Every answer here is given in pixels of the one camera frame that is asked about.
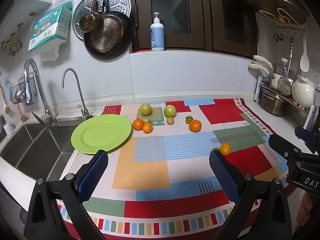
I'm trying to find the small orange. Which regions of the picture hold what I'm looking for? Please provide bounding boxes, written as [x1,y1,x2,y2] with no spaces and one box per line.
[220,143,232,156]
[143,123,153,134]

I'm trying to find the small green tomato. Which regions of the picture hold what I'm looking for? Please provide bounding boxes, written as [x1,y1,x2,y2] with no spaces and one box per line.
[185,115,193,124]

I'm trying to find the green guava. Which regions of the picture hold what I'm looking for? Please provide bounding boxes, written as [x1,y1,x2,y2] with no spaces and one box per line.
[163,105,177,118]
[139,103,152,116]

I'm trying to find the large orange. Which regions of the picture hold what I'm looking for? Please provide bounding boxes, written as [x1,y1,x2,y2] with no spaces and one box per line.
[132,118,145,131]

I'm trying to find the large chrome kitchen faucet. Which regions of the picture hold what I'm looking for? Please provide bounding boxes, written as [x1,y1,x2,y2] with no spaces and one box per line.
[23,58,57,126]

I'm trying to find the right hand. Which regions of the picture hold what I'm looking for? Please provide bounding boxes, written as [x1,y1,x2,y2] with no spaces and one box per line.
[296,192,313,226]

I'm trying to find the metal dish rack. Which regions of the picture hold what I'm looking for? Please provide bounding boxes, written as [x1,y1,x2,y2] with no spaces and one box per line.
[253,76,318,131]

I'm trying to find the white ceramic teapot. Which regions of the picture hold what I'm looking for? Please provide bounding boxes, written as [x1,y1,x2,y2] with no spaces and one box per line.
[292,75,319,110]

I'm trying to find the glass pot lid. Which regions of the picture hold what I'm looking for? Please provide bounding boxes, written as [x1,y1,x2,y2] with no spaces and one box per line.
[277,75,293,96]

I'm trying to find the stainless steel sink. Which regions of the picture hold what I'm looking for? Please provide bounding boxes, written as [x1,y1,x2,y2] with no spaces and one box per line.
[1,120,83,181]

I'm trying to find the white rice spoon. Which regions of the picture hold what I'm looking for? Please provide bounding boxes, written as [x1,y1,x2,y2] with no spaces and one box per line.
[300,36,310,72]

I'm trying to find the lime green plate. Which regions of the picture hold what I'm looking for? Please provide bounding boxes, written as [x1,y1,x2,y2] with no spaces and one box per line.
[71,114,132,154]

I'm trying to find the slim chrome gooseneck faucet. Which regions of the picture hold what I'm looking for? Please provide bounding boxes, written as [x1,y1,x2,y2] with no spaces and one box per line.
[61,68,92,120]

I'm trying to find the colourful patterned cloth mat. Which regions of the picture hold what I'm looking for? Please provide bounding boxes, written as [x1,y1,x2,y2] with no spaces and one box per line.
[56,98,298,240]

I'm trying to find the black scissors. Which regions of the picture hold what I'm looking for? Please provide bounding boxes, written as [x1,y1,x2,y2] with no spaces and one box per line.
[273,32,283,42]

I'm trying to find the blue white pump bottle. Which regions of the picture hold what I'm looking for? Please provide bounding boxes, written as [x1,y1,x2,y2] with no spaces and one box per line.
[150,12,164,51]

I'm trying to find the teal white tissue box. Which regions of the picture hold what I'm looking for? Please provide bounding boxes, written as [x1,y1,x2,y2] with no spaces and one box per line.
[28,1,73,61]

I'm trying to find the perforated metal strainer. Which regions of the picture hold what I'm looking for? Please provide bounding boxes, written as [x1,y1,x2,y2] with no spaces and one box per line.
[88,18,123,53]

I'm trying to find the black frying pan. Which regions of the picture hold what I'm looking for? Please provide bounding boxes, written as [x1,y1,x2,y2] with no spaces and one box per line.
[84,0,132,60]

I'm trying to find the round steel steamer tray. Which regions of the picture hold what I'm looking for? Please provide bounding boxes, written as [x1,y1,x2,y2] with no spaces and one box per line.
[72,0,131,40]

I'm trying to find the white handled knife lower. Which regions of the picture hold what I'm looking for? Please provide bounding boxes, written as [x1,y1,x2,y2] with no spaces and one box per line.
[249,63,270,76]

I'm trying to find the black wire sink basket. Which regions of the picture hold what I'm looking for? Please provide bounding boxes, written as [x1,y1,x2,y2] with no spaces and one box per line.
[10,73,37,104]

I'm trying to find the dark wooden window frame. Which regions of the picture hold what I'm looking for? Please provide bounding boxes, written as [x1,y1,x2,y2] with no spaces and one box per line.
[131,0,258,58]

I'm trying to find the wall hook rail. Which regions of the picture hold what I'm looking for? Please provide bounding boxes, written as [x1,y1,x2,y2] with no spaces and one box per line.
[1,22,23,56]

